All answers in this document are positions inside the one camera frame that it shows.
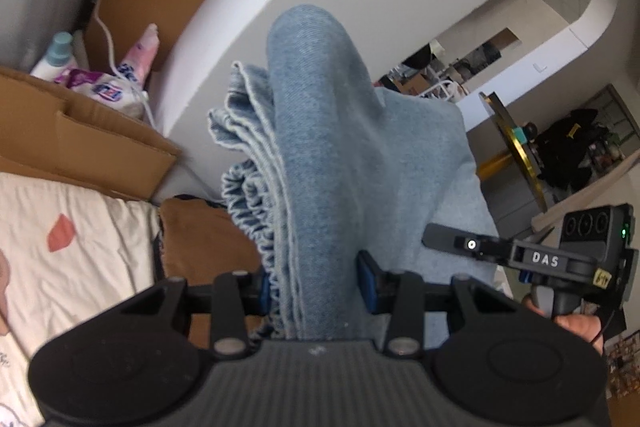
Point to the black garment with yellow print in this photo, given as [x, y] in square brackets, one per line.
[575, 147]

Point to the cream bear print blanket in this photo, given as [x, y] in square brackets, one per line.
[75, 257]

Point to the gold-rimmed round table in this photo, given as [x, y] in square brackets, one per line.
[520, 152]

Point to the blue denim pants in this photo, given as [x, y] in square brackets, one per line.
[325, 157]

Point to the purple and white packet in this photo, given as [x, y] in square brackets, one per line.
[95, 87]

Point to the folded cardboard sheet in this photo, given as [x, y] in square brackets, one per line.
[100, 142]

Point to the teal-capped detergent bottle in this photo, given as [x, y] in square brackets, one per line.
[55, 57]

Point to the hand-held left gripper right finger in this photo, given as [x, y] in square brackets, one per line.
[367, 284]

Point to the pink packet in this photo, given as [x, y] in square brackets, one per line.
[142, 52]

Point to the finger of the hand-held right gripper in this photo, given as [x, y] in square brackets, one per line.
[465, 243]

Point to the person's right hand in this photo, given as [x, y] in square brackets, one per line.
[580, 329]

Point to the brown pillow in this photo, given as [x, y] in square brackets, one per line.
[200, 237]

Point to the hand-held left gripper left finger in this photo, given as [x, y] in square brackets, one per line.
[263, 293]

